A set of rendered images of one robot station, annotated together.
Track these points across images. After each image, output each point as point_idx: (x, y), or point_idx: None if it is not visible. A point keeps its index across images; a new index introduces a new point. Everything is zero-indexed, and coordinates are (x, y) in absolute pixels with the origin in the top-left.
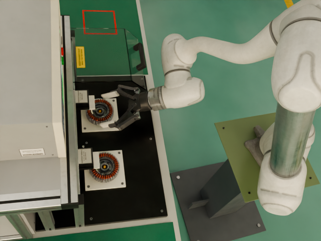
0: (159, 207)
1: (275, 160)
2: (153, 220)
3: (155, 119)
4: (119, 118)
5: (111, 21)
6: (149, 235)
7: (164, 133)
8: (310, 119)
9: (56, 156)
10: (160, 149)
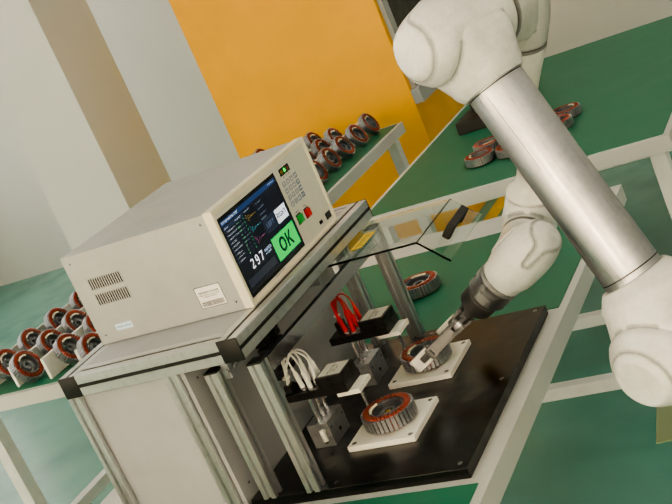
0: (458, 459)
1: (576, 250)
2: (442, 484)
3: (536, 359)
4: (461, 363)
5: None
6: (423, 503)
7: None
8: (517, 110)
9: (243, 307)
10: (518, 395)
